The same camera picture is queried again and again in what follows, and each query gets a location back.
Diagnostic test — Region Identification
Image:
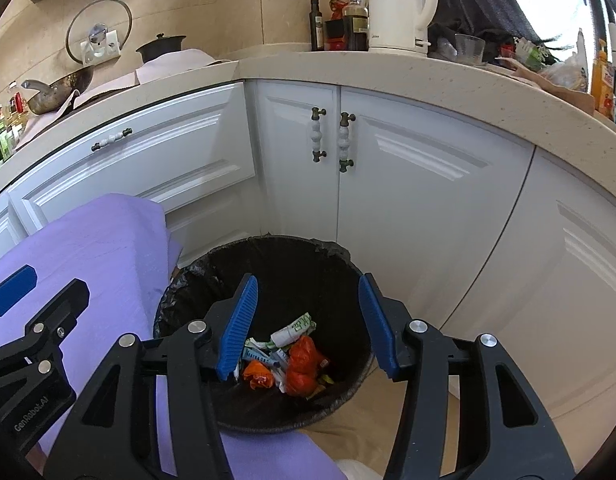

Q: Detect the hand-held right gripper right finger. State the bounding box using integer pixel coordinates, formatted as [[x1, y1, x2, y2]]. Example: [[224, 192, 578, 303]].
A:
[[358, 272, 576, 480]]

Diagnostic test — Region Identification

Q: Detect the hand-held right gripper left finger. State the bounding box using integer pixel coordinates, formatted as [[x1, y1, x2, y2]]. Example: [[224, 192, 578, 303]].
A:
[[42, 273, 259, 480]]

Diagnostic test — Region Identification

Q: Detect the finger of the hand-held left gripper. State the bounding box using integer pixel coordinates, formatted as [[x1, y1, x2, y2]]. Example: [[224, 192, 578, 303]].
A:
[[0, 266, 38, 317], [0, 277, 91, 381]]

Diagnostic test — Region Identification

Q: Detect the small orange plastic bag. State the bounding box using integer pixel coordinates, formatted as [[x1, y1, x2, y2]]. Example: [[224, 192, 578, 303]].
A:
[[242, 359, 276, 391]]

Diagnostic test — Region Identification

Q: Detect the green white wrapper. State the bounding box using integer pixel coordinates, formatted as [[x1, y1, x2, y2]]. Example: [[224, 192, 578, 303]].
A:
[[270, 313, 316, 347]]

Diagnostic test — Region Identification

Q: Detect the large orange plastic bag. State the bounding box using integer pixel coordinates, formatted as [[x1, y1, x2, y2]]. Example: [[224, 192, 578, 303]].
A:
[[285, 336, 329, 397]]

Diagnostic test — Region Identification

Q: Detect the black trash bin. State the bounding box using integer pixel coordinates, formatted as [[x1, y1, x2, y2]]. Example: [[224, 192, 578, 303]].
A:
[[153, 235, 376, 435]]

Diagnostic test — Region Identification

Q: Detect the small white cabinet door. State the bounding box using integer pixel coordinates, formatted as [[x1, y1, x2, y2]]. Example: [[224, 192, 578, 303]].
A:
[[0, 195, 26, 266]]

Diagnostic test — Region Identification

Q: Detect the purple tablecloth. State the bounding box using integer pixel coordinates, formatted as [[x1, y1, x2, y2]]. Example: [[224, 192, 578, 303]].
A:
[[0, 192, 349, 480]]

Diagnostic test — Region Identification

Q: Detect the narrow white cabinet door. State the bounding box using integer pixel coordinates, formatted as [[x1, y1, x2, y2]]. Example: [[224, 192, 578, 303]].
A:
[[255, 81, 341, 248]]

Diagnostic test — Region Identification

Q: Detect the cluster of condiment bottles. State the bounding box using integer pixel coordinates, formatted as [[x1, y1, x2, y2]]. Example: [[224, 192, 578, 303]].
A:
[[0, 85, 31, 166]]

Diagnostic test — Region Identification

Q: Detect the wide white cabinet drawer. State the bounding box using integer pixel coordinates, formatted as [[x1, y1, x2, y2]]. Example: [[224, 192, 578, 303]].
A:
[[8, 81, 259, 238]]

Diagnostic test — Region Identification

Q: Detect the large white cabinet door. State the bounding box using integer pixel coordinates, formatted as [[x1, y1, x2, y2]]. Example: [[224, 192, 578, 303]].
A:
[[448, 150, 616, 461]]

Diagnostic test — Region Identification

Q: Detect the steel wok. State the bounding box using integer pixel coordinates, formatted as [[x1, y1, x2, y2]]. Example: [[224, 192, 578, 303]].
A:
[[20, 67, 95, 116]]

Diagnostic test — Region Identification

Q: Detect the beige stove cover cloth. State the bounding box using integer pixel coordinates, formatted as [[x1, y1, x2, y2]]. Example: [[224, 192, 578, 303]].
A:
[[13, 49, 239, 148]]

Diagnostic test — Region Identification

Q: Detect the black lidded pot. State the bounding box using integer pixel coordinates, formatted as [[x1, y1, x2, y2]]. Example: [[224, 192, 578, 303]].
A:
[[135, 33, 187, 63]]

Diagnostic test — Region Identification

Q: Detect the glass pot lid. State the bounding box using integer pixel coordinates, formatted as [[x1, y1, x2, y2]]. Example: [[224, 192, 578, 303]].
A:
[[65, 0, 134, 66]]

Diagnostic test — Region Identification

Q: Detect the clear glass cup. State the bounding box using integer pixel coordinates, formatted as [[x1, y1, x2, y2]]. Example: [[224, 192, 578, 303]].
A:
[[454, 33, 486, 65]]

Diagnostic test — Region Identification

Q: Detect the beige paper bag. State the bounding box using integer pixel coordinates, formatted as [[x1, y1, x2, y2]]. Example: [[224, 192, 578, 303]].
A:
[[508, 67, 596, 111]]

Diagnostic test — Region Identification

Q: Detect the red seasoning packet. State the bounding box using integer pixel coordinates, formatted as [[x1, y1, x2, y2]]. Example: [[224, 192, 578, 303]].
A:
[[324, 0, 349, 52]]

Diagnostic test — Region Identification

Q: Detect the dark sauce bottle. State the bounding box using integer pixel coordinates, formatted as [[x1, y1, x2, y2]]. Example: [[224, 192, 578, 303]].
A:
[[343, 0, 370, 52]]

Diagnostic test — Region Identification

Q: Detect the dark olive oil bottle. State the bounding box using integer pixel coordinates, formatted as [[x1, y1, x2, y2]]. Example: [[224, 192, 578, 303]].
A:
[[309, 0, 325, 52]]

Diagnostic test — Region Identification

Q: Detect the green white snack packet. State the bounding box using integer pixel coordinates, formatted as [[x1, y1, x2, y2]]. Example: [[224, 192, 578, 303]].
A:
[[498, 37, 556, 73]]

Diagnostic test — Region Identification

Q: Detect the white electric kettle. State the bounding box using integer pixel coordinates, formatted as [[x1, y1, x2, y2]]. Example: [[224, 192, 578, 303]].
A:
[[368, 0, 439, 57]]

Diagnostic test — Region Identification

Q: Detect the clear plastic bag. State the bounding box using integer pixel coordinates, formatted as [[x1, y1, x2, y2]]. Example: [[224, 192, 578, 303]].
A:
[[543, 27, 589, 93]]

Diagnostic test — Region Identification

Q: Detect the orange juice bottle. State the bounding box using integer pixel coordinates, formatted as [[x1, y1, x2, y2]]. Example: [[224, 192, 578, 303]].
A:
[[590, 37, 615, 116]]

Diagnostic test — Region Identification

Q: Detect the drawer handle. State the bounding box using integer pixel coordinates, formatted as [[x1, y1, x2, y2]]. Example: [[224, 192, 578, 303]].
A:
[[91, 128, 134, 152]]

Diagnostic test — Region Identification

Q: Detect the beaded cabinet door handle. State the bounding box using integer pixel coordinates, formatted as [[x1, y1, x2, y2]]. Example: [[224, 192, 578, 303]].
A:
[[310, 107, 328, 163], [338, 112, 356, 173]]

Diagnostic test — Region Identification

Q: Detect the white wall socket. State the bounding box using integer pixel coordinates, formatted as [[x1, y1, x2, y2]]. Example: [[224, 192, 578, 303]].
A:
[[80, 30, 123, 64]]

